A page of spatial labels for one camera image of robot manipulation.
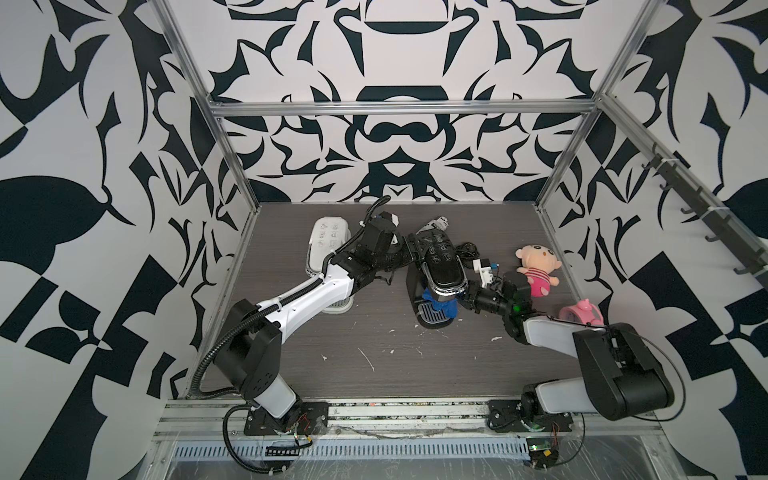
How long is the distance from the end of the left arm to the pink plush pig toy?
439 mm

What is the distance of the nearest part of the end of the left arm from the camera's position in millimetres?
647

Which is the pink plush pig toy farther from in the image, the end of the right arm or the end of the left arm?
the end of the left arm

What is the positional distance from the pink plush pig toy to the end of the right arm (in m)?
0.22

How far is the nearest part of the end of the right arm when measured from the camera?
0.73 meters

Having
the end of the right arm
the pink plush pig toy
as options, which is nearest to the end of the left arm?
the end of the right arm

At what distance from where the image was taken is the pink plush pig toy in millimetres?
933
